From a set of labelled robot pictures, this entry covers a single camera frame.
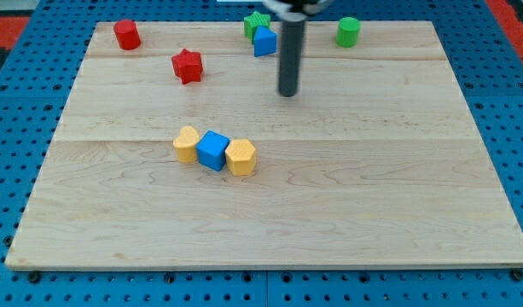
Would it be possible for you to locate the blue cube block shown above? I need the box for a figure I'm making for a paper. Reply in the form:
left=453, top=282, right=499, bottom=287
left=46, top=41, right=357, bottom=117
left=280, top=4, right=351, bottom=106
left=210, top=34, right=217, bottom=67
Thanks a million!
left=196, top=130, right=230, bottom=171

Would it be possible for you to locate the red star block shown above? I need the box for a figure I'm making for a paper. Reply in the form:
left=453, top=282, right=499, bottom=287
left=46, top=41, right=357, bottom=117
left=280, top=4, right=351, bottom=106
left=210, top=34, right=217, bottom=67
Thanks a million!
left=171, top=49, right=203, bottom=84

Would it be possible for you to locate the green star block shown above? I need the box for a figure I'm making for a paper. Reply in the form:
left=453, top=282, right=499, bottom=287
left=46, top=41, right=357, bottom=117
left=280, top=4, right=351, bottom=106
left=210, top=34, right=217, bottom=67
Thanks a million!
left=243, top=11, right=271, bottom=43

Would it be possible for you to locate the green cylinder block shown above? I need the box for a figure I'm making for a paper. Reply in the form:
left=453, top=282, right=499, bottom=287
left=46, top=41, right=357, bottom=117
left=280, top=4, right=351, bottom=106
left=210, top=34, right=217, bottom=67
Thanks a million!
left=335, top=17, right=361, bottom=48

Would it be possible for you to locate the blue triangular prism block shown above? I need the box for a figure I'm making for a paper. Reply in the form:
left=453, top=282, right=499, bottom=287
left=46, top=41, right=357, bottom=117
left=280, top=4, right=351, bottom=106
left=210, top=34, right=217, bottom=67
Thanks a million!
left=253, top=26, right=277, bottom=57

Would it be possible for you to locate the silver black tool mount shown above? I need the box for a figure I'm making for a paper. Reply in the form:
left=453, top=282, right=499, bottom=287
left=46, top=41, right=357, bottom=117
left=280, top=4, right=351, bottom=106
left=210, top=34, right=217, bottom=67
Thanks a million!
left=263, top=0, right=334, bottom=21

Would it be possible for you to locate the yellow heart block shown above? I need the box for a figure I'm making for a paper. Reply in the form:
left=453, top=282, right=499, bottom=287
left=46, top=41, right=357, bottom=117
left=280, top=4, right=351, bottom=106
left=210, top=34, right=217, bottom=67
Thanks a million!
left=172, top=125, right=200, bottom=163

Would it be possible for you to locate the yellow hexagon block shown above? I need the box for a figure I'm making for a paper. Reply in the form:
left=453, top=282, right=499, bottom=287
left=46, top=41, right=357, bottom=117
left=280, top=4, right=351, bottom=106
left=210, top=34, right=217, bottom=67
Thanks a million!
left=225, top=139, right=257, bottom=176

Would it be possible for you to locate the light wooden board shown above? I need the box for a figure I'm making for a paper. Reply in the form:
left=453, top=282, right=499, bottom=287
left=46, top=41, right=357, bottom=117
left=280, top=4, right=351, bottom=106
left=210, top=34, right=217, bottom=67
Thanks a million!
left=5, top=21, right=523, bottom=271

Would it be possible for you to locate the red cylinder block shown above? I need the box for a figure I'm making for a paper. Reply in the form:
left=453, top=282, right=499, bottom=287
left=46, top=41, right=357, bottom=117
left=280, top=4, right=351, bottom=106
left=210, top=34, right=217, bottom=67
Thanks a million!
left=113, top=19, right=141, bottom=50

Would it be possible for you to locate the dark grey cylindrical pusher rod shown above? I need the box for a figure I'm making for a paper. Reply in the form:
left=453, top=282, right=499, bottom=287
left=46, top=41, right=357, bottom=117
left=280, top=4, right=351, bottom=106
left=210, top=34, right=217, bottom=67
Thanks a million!
left=278, top=20, right=305, bottom=97

